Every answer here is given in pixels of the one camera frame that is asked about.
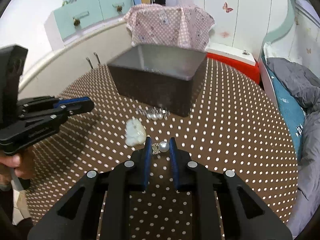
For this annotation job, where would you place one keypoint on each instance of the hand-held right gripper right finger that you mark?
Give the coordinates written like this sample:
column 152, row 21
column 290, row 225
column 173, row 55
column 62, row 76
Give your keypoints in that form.
column 173, row 160

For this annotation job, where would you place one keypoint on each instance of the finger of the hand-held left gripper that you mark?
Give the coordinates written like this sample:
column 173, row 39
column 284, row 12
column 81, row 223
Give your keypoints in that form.
column 80, row 107
column 50, row 101

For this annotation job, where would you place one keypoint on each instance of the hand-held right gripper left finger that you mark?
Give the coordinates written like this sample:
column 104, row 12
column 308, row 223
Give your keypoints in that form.
column 148, row 152

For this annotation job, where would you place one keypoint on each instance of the pearl earring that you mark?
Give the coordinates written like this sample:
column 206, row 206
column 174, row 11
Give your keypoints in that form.
column 163, row 146

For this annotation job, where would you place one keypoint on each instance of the white jade pendant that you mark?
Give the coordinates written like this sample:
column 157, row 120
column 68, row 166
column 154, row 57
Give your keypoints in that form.
column 135, row 132

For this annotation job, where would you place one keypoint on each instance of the dark metal box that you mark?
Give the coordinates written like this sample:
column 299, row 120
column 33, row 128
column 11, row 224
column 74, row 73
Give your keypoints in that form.
column 155, row 92

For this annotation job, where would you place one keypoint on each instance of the person's left hand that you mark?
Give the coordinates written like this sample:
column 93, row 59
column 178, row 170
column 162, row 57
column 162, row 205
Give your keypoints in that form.
column 22, row 165

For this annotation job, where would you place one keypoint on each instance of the low white cabinet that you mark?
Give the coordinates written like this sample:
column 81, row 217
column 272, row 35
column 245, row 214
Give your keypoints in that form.
column 50, row 62

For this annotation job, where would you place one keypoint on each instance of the brown polka-dot tablecloth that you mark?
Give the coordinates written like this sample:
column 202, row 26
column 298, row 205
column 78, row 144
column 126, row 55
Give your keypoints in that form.
column 225, row 135

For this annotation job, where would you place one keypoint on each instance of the teal drawer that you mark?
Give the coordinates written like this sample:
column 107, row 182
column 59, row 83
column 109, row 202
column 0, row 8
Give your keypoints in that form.
column 75, row 20
column 112, row 5

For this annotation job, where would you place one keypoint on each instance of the green toy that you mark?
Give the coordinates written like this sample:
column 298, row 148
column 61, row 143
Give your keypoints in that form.
column 66, row 3

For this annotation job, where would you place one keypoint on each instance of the red stool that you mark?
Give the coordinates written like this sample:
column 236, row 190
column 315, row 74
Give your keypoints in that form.
column 232, row 67

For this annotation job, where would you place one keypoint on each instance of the white board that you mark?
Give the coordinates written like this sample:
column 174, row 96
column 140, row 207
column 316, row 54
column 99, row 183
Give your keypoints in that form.
column 230, row 52

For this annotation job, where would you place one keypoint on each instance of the pink checked cloth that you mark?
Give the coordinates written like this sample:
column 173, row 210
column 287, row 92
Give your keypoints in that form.
column 170, row 25

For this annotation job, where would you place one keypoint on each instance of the teal bedsheet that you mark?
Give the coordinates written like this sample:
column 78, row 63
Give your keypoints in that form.
column 287, row 105

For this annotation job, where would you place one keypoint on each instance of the black hair clip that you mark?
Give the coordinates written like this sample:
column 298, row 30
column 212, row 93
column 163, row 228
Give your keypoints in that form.
column 246, row 52

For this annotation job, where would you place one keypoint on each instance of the grey duvet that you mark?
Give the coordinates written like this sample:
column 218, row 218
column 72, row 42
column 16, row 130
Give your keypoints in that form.
column 308, row 160

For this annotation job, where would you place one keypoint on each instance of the pale pink butterfly sticker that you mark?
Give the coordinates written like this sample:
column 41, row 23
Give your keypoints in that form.
column 225, row 34

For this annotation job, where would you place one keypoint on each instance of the teal bunk bed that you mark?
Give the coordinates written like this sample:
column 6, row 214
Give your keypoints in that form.
column 285, row 27

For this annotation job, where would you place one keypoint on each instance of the small brown butterfly sticker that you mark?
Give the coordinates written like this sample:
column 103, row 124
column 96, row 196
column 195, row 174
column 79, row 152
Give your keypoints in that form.
column 308, row 50

